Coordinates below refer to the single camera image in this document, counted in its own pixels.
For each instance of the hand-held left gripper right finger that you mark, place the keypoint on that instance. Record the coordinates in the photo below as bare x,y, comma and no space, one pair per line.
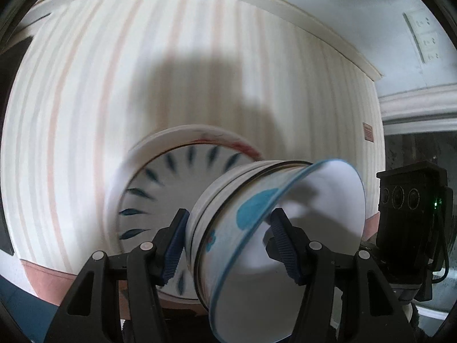
285,246

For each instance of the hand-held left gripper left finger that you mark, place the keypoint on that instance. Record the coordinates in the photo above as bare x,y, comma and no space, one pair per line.
175,246

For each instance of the white bowl with blue rim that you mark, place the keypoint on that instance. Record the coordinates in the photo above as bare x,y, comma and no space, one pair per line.
321,200

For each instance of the white plate with blue leaves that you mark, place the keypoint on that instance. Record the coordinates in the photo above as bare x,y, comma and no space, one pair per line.
178,171

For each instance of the white plate with pink flowers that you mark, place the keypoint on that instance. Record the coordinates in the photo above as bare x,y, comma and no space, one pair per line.
185,130

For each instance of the small red label sticker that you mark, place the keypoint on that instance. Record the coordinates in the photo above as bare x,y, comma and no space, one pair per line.
368,131

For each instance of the striped table mat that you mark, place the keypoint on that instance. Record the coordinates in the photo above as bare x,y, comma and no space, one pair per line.
89,114

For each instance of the blue cabinet front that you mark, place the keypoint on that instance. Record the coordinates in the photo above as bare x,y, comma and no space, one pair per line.
25,311

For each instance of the black glass stove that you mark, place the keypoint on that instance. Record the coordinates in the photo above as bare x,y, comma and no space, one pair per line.
5,239

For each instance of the white window frame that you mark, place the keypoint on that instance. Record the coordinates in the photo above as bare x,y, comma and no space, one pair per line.
414,100

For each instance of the white wall socket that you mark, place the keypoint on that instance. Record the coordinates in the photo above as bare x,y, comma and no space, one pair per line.
423,35

